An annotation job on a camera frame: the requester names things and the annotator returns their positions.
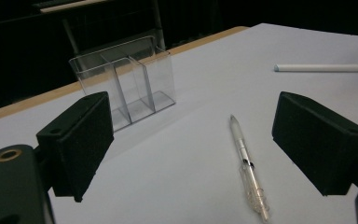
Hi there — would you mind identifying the clear acrylic pen holder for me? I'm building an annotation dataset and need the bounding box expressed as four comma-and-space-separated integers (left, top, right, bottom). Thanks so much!
68, 35, 177, 133

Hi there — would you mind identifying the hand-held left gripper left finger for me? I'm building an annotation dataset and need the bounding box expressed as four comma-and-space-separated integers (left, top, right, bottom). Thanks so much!
35, 91, 115, 203

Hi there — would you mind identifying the grey metal pole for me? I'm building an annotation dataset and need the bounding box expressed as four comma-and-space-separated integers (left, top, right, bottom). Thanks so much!
150, 0, 166, 50

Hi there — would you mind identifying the pale wooden bar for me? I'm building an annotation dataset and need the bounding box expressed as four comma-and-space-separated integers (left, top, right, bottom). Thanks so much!
39, 0, 108, 14

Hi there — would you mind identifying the long white pen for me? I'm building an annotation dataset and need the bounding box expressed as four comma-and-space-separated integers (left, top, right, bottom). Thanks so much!
273, 63, 358, 74

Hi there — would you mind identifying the clear barrel pen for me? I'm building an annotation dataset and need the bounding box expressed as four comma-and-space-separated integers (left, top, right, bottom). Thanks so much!
228, 114, 271, 222

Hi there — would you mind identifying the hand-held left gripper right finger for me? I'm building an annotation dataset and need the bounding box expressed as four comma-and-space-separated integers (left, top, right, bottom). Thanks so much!
271, 91, 358, 197

